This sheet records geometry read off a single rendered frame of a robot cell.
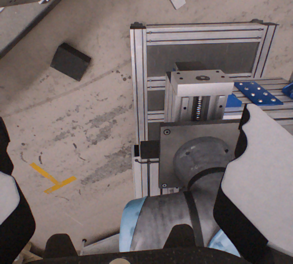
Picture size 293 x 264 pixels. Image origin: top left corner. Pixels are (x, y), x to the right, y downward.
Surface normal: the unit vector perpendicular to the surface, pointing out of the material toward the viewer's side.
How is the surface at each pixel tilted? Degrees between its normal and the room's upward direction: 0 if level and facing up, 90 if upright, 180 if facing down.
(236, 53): 0
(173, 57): 0
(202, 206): 81
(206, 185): 90
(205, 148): 73
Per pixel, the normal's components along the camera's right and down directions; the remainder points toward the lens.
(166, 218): -0.11, -0.62
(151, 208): -0.14, -0.85
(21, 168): 0.07, 0.54
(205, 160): -0.31, -0.58
